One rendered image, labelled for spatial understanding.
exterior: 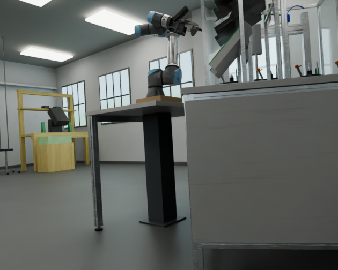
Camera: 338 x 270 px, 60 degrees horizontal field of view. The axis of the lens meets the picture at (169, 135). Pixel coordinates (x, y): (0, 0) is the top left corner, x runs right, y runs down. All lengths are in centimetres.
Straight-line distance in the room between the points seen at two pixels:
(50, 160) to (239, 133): 621
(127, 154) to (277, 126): 664
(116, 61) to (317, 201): 730
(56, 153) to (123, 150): 171
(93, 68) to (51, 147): 292
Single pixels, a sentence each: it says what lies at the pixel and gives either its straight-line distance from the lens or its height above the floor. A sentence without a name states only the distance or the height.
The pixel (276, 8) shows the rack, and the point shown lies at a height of 125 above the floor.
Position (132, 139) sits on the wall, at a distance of 757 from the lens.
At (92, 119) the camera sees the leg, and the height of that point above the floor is 80.
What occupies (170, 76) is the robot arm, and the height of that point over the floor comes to 109.
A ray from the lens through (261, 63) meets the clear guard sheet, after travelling 348.
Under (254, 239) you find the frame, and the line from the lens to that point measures 137.
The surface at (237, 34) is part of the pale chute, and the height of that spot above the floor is 115.
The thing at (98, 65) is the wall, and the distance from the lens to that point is 880.
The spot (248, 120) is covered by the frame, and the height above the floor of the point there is 70.
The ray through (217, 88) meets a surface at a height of 84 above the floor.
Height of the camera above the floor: 64
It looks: level
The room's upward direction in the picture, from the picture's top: 3 degrees counter-clockwise
